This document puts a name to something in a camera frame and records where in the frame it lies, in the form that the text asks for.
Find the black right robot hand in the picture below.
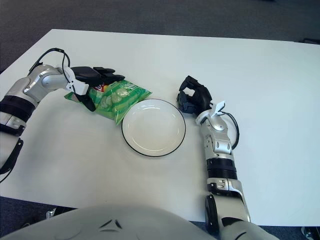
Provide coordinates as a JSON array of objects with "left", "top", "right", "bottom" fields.
[{"left": 176, "top": 75, "right": 213, "bottom": 114}]

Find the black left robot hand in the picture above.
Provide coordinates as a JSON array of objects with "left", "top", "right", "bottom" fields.
[{"left": 69, "top": 66, "right": 126, "bottom": 113}]

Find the green chips snack bag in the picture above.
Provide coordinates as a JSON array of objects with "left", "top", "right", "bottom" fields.
[{"left": 64, "top": 79, "right": 153, "bottom": 126}]

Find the white plate black rim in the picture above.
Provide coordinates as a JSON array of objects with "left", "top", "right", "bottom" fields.
[{"left": 121, "top": 98, "right": 186, "bottom": 158}]

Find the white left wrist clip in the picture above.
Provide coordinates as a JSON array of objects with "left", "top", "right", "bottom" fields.
[{"left": 65, "top": 67, "right": 90, "bottom": 96}]

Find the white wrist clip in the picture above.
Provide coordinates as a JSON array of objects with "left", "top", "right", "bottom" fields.
[
  {"left": 65, "top": 67, "right": 90, "bottom": 96},
  {"left": 211, "top": 100, "right": 227, "bottom": 117}
]

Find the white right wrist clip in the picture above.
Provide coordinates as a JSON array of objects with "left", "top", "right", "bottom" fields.
[{"left": 211, "top": 100, "right": 227, "bottom": 117}]

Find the grey robot torso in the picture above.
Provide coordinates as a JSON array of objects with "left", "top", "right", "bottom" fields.
[{"left": 0, "top": 204, "right": 216, "bottom": 240}]

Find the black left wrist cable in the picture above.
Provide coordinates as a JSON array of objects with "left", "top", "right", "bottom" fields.
[{"left": 29, "top": 47, "right": 72, "bottom": 83}]

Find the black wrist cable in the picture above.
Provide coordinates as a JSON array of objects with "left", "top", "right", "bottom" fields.
[
  {"left": 223, "top": 112, "right": 240, "bottom": 151},
  {"left": 29, "top": 47, "right": 72, "bottom": 83}
]

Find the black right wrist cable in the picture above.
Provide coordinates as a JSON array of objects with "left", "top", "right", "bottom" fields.
[{"left": 223, "top": 112, "right": 240, "bottom": 151}]

